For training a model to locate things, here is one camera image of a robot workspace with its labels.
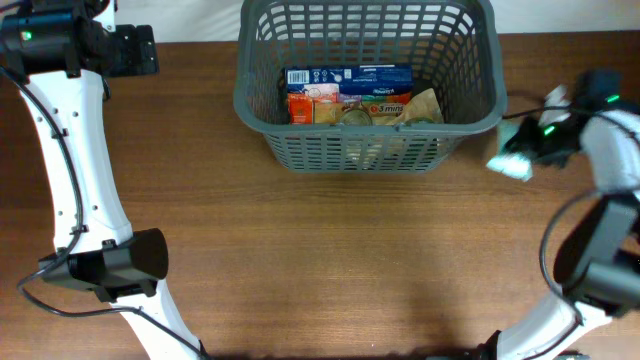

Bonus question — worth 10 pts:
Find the teal white snack packet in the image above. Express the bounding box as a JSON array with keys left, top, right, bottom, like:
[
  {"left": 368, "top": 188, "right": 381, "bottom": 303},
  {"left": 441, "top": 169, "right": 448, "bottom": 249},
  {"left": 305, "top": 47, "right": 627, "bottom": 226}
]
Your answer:
[{"left": 486, "top": 121, "right": 533, "bottom": 182}]

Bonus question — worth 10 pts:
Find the beige paper pouch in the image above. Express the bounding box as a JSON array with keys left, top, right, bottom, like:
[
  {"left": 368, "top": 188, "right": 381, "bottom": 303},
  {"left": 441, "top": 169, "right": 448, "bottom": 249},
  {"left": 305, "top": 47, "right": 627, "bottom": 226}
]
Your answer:
[{"left": 372, "top": 87, "right": 445, "bottom": 169}]

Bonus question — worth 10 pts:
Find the grey plastic shopping basket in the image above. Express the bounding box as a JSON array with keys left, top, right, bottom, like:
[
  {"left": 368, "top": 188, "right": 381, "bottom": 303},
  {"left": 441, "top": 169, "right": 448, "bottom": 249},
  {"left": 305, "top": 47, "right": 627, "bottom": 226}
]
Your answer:
[{"left": 233, "top": 0, "right": 507, "bottom": 173}]

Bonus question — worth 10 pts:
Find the green lid glass jar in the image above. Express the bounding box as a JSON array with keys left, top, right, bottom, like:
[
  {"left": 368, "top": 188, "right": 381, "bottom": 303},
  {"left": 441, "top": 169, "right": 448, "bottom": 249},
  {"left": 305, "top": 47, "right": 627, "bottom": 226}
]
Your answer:
[{"left": 403, "top": 116, "right": 436, "bottom": 161}]

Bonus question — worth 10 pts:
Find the orange spaghetti packet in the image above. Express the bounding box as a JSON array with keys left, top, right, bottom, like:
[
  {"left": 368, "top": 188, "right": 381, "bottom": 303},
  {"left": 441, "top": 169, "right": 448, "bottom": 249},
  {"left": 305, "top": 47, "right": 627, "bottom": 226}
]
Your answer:
[{"left": 287, "top": 93, "right": 411, "bottom": 125}]

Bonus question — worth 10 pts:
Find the silver tin can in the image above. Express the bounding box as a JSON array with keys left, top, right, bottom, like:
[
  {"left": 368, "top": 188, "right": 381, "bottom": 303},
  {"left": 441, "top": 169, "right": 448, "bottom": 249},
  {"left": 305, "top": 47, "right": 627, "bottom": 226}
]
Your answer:
[{"left": 338, "top": 107, "right": 375, "bottom": 161}]

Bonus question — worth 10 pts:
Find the blue cardboard food box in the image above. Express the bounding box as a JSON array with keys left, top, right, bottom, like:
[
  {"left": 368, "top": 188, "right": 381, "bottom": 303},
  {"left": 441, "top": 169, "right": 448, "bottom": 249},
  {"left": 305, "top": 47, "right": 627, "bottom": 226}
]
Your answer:
[{"left": 285, "top": 65, "right": 414, "bottom": 95}]

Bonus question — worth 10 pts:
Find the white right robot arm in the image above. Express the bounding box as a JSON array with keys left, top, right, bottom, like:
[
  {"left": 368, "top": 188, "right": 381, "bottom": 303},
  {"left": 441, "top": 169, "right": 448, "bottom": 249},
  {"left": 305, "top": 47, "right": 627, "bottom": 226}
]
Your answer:
[{"left": 467, "top": 69, "right": 639, "bottom": 359}]

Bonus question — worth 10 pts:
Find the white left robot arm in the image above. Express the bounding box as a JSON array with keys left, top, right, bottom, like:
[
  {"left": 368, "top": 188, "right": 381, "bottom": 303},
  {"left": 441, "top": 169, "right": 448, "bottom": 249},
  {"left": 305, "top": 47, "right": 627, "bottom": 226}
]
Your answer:
[{"left": 1, "top": 0, "right": 207, "bottom": 359}]

